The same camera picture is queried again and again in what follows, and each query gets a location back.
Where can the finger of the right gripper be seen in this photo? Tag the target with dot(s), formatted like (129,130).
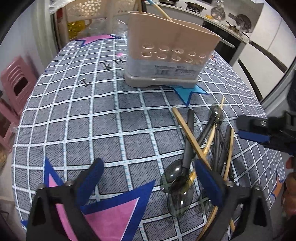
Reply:
(255,137)
(252,124)

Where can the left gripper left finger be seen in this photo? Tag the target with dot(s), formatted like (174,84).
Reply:
(87,180)

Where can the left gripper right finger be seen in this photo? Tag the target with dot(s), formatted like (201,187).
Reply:
(212,183)

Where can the transparent dark spoon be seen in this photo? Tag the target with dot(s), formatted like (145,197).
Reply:
(180,201)

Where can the black spoon with long handle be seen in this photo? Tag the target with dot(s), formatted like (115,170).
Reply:
(176,174)

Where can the grey checked tablecloth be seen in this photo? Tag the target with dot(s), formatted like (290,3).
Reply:
(82,109)

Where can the low pink plastic stool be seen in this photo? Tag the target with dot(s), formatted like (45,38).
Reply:
(9,123)

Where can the beige utensil holder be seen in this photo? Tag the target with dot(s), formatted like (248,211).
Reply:
(164,52)

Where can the tall pink plastic stool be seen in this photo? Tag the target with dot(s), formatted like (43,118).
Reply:
(18,81)

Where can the black pot on stove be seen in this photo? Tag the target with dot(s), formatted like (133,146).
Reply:
(195,6)

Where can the blue patterned chopstick in holder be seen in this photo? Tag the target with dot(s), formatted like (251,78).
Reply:
(163,13)

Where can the beige plastic storage rack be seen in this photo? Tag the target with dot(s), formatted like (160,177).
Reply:
(78,19)

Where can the plain wooden chopstick in holder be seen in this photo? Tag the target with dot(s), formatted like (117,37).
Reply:
(139,2)

